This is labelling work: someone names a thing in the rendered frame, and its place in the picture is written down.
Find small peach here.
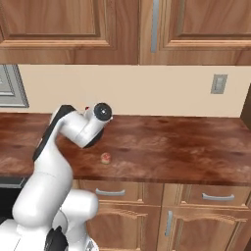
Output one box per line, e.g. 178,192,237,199
100,152,112,166

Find wooden drawer front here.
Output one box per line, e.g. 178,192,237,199
77,179,144,206
181,183,251,208

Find wooden base cupboard door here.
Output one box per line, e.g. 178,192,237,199
85,200,162,251
156,205,251,251

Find dark wooden side panel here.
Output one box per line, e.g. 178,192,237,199
240,92,251,132

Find grey framed panel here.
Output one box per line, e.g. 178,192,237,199
0,64,30,109

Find black and grey appliance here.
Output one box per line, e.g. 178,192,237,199
0,176,27,226

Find grey drawer handle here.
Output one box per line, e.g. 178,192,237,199
94,187,126,197
201,192,236,202

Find grey wall socket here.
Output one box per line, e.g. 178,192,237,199
210,74,229,95

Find long grey cupboard handle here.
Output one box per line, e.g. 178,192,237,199
150,0,161,54

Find short grey cupboard handle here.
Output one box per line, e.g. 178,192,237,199
164,210,174,237

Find wide wooden wall cupboard door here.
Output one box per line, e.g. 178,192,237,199
0,0,141,66

